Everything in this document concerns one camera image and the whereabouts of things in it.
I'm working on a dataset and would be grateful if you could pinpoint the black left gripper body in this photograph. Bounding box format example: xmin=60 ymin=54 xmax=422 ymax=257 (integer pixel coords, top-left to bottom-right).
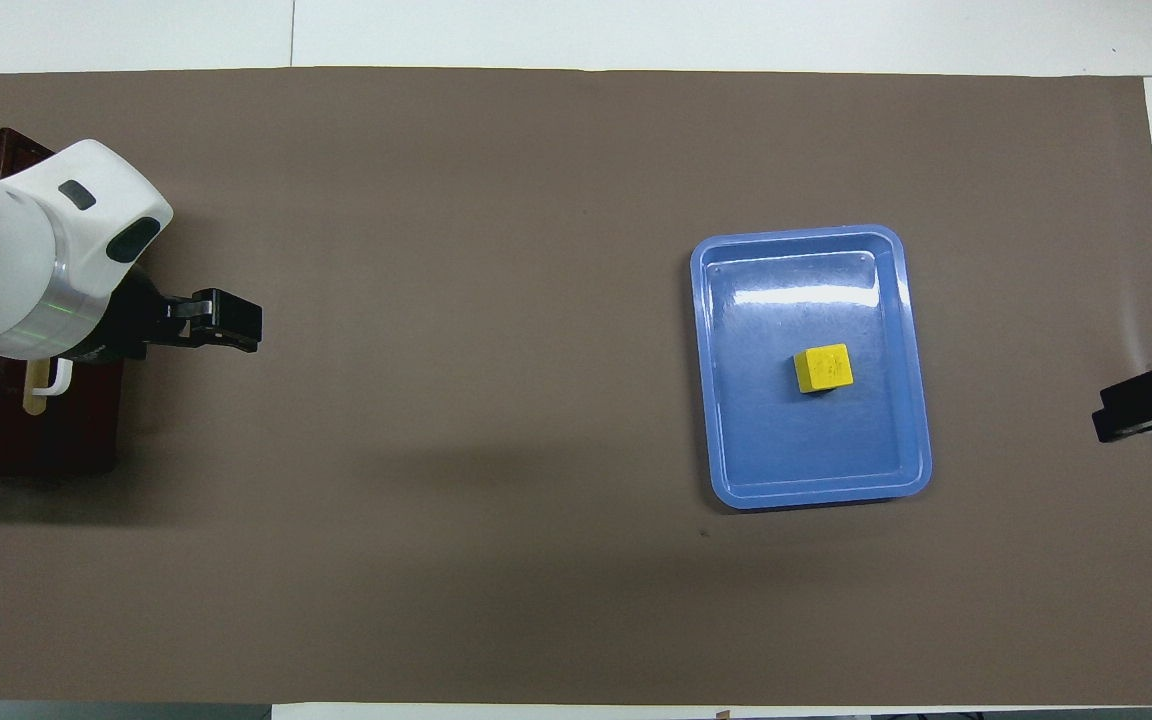
xmin=64 ymin=262 xmax=200 ymax=364

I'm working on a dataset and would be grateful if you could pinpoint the white drawer handle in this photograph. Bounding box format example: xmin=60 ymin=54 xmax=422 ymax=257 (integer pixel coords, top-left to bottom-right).
xmin=31 ymin=358 xmax=75 ymax=399

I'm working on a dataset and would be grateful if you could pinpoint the yellow cube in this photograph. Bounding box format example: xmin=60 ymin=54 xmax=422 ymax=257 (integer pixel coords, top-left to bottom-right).
xmin=793 ymin=342 xmax=855 ymax=395

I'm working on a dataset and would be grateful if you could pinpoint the brown table mat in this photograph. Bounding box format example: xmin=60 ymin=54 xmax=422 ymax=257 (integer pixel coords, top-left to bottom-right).
xmin=0 ymin=66 xmax=1152 ymax=706

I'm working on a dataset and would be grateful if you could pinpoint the blue plastic tray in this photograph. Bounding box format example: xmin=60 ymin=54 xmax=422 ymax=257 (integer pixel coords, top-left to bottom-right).
xmin=690 ymin=224 xmax=933 ymax=511

